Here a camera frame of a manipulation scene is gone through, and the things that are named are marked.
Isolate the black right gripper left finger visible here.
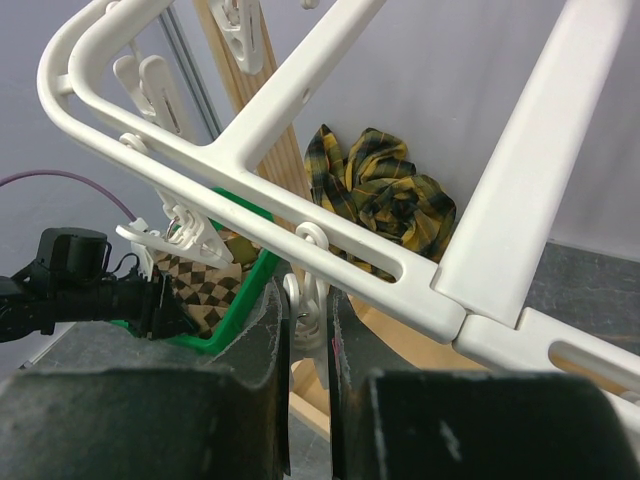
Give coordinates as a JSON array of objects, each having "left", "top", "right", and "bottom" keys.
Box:
[{"left": 1, "top": 284, "right": 290, "bottom": 479}]

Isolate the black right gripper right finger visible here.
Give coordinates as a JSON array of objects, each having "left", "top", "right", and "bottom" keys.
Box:
[{"left": 327, "top": 292, "right": 639, "bottom": 479}]

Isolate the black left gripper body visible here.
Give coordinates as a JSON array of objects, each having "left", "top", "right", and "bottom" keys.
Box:
[{"left": 127, "top": 272, "right": 198, "bottom": 340}]

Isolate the beige brown argyle sock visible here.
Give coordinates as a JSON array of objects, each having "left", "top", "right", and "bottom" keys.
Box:
[{"left": 155, "top": 253, "right": 244, "bottom": 339}]

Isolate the white hanger clip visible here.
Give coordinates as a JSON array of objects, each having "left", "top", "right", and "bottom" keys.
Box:
[
  {"left": 207, "top": 0, "right": 264, "bottom": 76},
  {"left": 112, "top": 55, "right": 195, "bottom": 142},
  {"left": 116, "top": 193, "right": 233, "bottom": 268},
  {"left": 283, "top": 272, "right": 329, "bottom": 390}
]

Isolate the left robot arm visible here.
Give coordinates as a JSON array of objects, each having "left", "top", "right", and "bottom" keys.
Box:
[{"left": 1, "top": 227, "right": 198, "bottom": 343}]

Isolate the wooden hanger stand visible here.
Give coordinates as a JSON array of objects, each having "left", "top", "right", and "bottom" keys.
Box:
[{"left": 202, "top": 1, "right": 639, "bottom": 431}]

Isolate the white plastic sock hanger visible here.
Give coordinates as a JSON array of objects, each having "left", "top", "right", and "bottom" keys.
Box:
[{"left": 37, "top": 1, "right": 639, "bottom": 410}]

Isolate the green plastic bin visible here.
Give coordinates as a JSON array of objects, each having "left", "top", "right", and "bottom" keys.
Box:
[{"left": 112, "top": 185, "right": 281, "bottom": 357}]

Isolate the olive brown patterned sock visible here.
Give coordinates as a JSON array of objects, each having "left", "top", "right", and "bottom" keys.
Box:
[{"left": 219, "top": 229, "right": 262, "bottom": 269}]

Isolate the yellow plaid cloth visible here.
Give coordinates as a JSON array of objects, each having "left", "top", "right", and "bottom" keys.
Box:
[{"left": 304, "top": 124, "right": 457, "bottom": 262}]

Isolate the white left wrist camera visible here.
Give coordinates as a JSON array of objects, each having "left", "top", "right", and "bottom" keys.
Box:
[{"left": 126, "top": 217, "right": 155, "bottom": 279}]

